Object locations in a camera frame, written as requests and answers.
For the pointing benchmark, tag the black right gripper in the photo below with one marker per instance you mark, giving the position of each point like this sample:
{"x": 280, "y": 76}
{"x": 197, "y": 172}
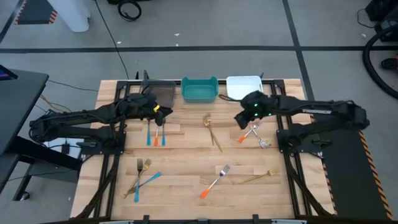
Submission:
{"x": 258, "y": 105}

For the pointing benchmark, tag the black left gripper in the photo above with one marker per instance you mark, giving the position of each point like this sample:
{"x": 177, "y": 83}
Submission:
{"x": 138, "y": 105}

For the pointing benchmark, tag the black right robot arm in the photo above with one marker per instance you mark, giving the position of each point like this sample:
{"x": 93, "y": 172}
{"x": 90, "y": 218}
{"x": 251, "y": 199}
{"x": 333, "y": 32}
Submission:
{"x": 326, "y": 112}

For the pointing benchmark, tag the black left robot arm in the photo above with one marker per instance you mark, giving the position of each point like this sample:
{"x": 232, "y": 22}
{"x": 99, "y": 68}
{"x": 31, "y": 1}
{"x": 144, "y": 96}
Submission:
{"x": 77, "y": 116}

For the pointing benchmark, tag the yellow tag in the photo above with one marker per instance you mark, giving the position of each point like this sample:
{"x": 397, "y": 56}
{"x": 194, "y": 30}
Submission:
{"x": 156, "y": 108}

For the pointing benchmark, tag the grey translucent bin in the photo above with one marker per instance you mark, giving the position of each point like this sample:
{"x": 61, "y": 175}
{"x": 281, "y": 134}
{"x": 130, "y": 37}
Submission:
{"x": 166, "y": 91}

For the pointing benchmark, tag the white plastic bin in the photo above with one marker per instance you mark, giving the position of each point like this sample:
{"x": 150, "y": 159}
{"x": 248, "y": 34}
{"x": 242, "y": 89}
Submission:
{"x": 241, "y": 87}

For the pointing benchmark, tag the teal plastic bin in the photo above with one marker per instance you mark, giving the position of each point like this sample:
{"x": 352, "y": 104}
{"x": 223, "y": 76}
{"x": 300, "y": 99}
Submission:
{"x": 199, "y": 90}

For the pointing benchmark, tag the black table clamp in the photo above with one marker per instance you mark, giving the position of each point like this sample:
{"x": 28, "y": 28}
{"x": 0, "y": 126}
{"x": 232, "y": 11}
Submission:
{"x": 255, "y": 218}
{"x": 145, "y": 219}

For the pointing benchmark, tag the black power adapter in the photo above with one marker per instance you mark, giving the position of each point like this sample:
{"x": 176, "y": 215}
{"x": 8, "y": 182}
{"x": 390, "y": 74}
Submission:
{"x": 65, "y": 148}

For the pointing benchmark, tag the large black hazard-striped mat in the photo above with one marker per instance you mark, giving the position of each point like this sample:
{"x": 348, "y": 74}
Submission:
{"x": 351, "y": 174}

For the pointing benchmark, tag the white pillar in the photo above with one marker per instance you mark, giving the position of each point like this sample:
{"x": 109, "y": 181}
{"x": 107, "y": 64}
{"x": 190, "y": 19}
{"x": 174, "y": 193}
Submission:
{"x": 73, "y": 14}

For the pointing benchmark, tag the black desk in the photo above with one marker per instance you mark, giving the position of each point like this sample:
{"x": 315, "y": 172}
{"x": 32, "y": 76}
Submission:
{"x": 18, "y": 102}

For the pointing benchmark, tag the black and orange object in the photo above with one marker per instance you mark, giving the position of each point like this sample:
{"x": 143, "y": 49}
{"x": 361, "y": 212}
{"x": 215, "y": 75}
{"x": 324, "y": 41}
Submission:
{"x": 390, "y": 63}

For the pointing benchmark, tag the dark monitor screen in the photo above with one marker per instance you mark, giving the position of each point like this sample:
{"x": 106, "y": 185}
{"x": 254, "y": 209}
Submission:
{"x": 5, "y": 74}

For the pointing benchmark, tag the small black hazard-striped mat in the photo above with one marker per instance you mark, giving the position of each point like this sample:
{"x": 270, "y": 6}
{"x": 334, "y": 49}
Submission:
{"x": 35, "y": 12}

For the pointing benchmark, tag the black equipment box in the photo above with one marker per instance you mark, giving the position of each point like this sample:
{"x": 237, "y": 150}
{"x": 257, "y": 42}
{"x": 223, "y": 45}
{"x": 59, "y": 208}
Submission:
{"x": 385, "y": 17}

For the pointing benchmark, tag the black metal table frame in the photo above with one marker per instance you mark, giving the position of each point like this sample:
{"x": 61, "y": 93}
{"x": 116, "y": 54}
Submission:
{"x": 110, "y": 186}

